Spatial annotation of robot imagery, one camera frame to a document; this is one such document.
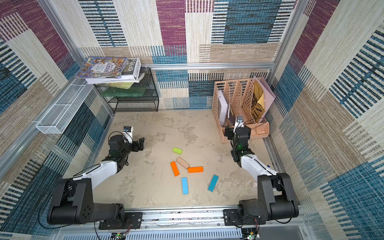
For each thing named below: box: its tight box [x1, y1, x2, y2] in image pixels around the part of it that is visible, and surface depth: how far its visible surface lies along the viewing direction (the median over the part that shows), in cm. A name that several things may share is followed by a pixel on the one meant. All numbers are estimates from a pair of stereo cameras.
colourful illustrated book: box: [75, 57, 129, 79], surface depth 83 cm
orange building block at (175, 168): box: [170, 161, 180, 177], surface depth 92 cm
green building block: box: [172, 146, 183, 155], surface depth 99 cm
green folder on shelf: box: [101, 86, 148, 97], surface depth 97 cm
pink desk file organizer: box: [212, 78, 270, 144], surface depth 104 cm
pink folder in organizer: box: [252, 76, 277, 123], surface depth 92 cm
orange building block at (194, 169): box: [188, 166, 204, 173], surface depth 92 cm
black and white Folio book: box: [85, 58, 145, 84], surface depth 83 cm
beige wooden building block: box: [175, 156, 190, 170], surface depth 93 cm
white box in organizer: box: [218, 90, 228, 127], surface depth 101 cm
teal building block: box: [207, 174, 219, 192], surface depth 87 cm
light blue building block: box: [181, 177, 189, 195], surface depth 85 cm
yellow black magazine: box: [251, 80, 265, 123], surface depth 99 cm
